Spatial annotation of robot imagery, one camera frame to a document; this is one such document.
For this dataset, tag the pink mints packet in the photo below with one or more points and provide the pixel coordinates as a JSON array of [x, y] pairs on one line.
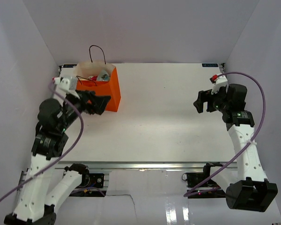
[[93, 78]]

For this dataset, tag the blue silver snack packet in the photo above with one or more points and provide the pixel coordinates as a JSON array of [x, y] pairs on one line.
[[103, 76]]

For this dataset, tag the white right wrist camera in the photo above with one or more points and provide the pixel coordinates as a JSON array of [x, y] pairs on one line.
[[218, 80]]

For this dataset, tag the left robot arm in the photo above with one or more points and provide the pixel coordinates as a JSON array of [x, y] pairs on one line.
[[38, 205]]

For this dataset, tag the orange paper bag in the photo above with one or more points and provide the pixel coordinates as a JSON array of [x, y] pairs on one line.
[[92, 68]]

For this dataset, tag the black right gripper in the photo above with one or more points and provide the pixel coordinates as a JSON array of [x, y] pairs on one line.
[[203, 97]]

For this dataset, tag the white front cover panel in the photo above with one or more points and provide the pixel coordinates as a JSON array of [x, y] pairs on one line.
[[155, 198]]

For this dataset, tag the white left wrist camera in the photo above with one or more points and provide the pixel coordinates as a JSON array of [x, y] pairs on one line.
[[66, 83]]

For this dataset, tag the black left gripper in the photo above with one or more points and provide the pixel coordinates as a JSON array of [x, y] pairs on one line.
[[98, 103]]

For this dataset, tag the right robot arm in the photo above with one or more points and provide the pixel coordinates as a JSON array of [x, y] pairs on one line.
[[250, 189]]

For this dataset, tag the aluminium table edge rail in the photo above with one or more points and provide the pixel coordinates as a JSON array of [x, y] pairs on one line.
[[135, 165]]

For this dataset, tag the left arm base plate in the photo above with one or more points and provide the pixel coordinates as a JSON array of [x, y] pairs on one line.
[[92, 180]]

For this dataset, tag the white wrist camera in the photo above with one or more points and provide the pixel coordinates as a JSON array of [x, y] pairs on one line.
[[218, 80], [66, 83]]

